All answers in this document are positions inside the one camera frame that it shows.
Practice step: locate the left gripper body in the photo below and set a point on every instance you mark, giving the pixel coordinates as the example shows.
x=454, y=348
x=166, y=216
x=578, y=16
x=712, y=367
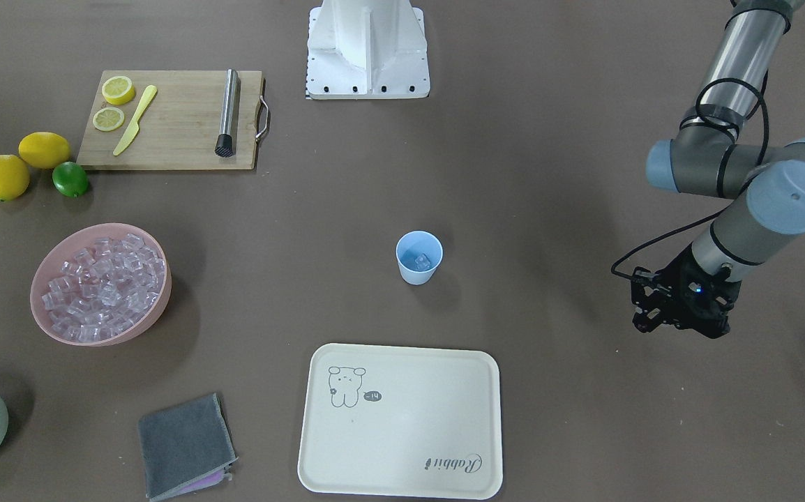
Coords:
x=679, y=273

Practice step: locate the clear ice cube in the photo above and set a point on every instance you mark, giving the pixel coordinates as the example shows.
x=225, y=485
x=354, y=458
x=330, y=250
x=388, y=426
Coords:
x=419, y=262

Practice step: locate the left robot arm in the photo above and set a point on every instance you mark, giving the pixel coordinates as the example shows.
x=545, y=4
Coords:
x=765, y=185

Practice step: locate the light blue cup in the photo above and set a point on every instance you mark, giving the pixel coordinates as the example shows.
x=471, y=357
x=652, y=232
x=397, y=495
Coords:
x=415, y=242

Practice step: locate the whole yellow lemon upper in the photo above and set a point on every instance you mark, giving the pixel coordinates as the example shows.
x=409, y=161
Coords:
x=14, y=177

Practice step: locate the whole yellow lemon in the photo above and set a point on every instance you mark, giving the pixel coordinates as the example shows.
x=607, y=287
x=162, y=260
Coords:
x=44, y=150
x=14, y=177

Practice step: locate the whole yellow lemon lower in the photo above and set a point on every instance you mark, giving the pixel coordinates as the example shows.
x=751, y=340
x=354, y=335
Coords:
x=44, y=150

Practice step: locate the green lime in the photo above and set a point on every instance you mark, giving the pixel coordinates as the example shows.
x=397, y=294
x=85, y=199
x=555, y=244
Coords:
x=70, y=179

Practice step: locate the pink bowl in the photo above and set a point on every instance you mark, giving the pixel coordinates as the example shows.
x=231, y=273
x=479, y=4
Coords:
x=101, y=286

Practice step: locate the lemon slice upper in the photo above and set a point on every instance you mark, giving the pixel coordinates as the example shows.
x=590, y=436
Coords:
x=108, y=119

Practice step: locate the lemon slice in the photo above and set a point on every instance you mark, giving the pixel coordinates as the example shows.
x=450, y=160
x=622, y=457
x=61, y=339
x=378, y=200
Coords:
x=118, y=90
x=108, y=119

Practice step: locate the yellow plastic knife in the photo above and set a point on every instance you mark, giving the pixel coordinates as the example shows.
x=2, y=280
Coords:
x=133, y=128

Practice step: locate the lemon slice lower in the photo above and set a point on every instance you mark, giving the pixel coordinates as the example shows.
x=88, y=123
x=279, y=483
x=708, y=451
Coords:
x=118, y=90

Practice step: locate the bamboo cutting board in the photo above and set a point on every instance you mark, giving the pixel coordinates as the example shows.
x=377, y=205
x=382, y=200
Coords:
x=180, y=127

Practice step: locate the steel muddler black tip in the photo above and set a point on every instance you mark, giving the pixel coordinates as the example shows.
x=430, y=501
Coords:
x=225, y=143

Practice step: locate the grey folded cloth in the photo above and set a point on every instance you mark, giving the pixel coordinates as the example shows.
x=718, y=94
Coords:
x=185, y=448

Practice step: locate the cream rabbit serving tray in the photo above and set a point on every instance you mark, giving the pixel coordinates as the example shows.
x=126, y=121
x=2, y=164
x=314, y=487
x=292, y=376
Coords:
x=415, y=422

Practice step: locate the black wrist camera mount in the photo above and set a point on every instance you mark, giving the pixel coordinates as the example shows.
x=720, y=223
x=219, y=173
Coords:
x=651, y=299

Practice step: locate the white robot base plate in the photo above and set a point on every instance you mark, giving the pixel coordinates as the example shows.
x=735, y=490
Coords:
x=367, y=50

